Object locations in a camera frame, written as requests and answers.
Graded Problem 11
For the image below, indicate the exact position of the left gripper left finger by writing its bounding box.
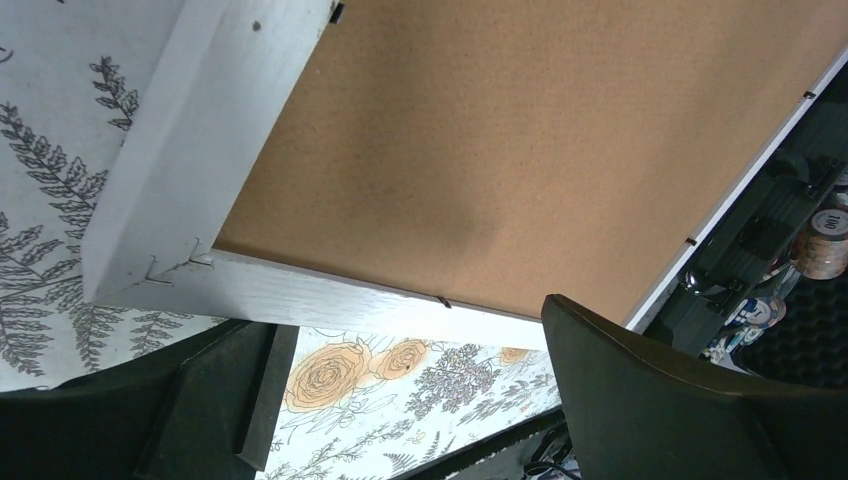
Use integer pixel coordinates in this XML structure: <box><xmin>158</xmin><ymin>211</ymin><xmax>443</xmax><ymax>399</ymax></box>
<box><xmin>1</xmin><ymin>320</ymin><xmax>299</xmax><ymax>479</ymax></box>

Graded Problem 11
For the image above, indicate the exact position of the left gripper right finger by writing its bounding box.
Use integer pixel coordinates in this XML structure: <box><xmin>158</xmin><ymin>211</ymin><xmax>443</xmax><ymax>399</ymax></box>
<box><xmin>541</xmin><ymin>294</ymin><xmax>847</xmax><ymax>479</ymax></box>

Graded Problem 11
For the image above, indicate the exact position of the brown backing board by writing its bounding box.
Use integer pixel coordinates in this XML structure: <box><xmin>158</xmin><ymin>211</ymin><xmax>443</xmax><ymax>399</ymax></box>
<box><xmin>216</xmin><ymin>1</ymin><xmax>847</xmax><ymax>321</ymax></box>

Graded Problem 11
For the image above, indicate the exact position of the white picture frame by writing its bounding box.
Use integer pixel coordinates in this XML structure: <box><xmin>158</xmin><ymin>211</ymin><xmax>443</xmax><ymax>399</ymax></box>
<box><xmin>82</xmin><ymin>1</ymin><xmax>847</xmax><ymax>349</ymax></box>

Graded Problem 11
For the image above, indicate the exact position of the black foam lined case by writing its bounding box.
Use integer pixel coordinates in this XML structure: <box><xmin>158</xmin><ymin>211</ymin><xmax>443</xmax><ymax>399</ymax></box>
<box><xmin>645</xmin><ymin>70</ymin><xmax>847</xmax><ymax>389</ymax></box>

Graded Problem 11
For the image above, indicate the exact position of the floral patterned table mat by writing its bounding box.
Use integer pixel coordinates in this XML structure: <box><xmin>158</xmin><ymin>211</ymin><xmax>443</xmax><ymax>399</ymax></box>
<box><xmin>1</xmin><ymin>1</ymin><xmax>559</xmax><ymax>479</ymax></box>

